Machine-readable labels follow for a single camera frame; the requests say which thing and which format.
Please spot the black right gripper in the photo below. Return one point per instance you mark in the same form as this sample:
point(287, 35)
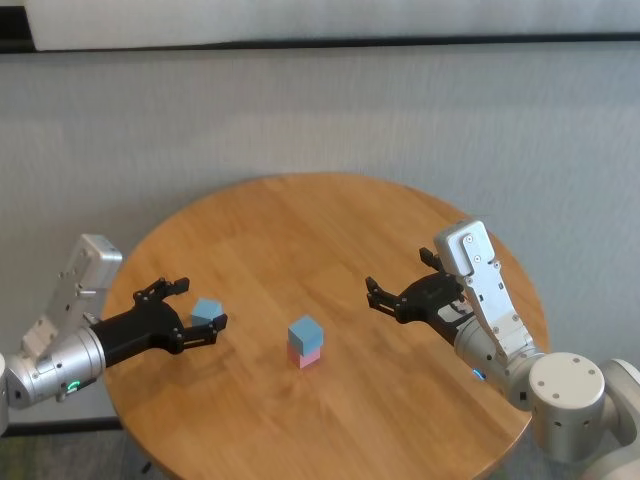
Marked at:
point(435, 300)

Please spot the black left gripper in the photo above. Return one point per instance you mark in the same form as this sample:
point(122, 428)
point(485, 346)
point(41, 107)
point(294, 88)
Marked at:
point(140, 330)

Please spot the blue cube block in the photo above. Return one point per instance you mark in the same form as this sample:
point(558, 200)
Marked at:
point(305, 332)
point(206, 310)

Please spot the pink cube block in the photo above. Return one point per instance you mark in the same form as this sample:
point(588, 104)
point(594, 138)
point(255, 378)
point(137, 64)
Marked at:
point(305, 361)

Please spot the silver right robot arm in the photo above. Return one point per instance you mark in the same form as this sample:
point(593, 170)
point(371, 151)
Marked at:
point(565, 400)

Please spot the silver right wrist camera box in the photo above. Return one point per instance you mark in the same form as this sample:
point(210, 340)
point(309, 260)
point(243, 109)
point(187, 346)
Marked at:
point(480, 280)

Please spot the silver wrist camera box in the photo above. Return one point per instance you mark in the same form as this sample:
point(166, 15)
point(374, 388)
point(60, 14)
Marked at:
point(80, 280)
point(480, 280)

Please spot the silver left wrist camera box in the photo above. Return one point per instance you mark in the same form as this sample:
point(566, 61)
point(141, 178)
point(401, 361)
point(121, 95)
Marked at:
point(80, 280)

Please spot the black wall rail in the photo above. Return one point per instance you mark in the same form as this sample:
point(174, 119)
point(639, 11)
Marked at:
point(320, 42)

